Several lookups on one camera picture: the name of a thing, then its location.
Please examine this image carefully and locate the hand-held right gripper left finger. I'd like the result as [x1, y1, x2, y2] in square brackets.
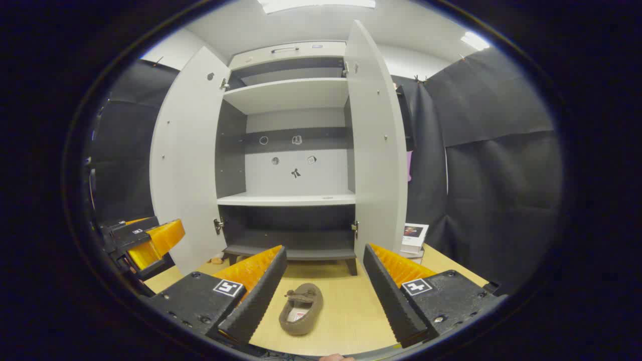
[145, 245, 288, 346]

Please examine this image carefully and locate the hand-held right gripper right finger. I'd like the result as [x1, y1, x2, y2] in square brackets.
[363, 243, 502, 349]

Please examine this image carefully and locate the brown suede shoe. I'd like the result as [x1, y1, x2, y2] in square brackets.
[278, 282, 324, 336]

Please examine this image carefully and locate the white shoe cabinet door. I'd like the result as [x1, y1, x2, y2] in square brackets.
[344, 20, 409, 264]
[149, 46, 232, 275]

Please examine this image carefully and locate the white shoe cabinet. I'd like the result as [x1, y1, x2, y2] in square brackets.
[216, 40, 359, 276]

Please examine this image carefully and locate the white book with picture cover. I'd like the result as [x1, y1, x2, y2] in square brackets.
[401, 223, 430, 253]

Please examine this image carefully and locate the ceiling light panel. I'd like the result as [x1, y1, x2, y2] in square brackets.
[461, 31, 491, 51]
[258, 0, 377, 14]

